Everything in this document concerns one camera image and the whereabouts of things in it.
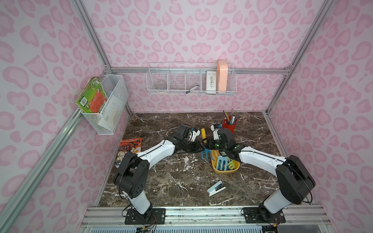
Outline white handle lightblue fork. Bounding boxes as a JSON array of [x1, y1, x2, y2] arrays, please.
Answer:
[[216, 155, 228, 171]]

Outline grey round object on shelf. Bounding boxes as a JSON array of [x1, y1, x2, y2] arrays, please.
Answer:
[[156, 81, 167, 90]]

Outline red pencil cup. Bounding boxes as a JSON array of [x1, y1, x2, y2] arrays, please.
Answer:
[[222, 117, 237, 133]]

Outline yellow storage box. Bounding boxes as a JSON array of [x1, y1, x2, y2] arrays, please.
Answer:
[[211, 150, 240, 174]]

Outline red comic book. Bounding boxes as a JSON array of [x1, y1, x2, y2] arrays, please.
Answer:
[[115, 138, 142, 168]]

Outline white patterned card box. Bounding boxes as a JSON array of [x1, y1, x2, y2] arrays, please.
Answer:
[[206, 71, 217, 94]]

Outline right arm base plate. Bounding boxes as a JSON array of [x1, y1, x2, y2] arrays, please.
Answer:
[[241, 207, 286, 224]]

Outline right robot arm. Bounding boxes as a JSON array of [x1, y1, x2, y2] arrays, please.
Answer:
[[209, 124, 316, 216]]

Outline pencils in cup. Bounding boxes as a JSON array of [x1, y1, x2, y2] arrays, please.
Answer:
[[223, 108, 241, 125]]

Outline green red book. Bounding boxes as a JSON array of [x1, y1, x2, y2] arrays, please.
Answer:
[[76, 77, 108, 114]]

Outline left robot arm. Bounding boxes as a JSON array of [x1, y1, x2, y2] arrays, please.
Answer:
[[114, 124, 202, 215]]

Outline pink box on shelf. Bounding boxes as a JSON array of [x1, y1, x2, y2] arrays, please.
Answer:
[[217, 60, 228, 92]]

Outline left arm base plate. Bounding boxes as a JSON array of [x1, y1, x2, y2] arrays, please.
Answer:
[[124, 208, 166, 225]]

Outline yellow handle teal fork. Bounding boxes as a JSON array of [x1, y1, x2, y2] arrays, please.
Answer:
[[201, 128, 213, 161]]

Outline white blue stapler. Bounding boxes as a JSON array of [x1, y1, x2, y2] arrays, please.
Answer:
[[207, 181, 226, 197]]

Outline white wire wall shelf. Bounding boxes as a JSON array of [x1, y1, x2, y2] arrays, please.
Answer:
[[146, 62, 237, 95]]

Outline white mesh side basket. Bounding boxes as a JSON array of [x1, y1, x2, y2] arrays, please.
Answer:
[[82, 74, 129, 135]]

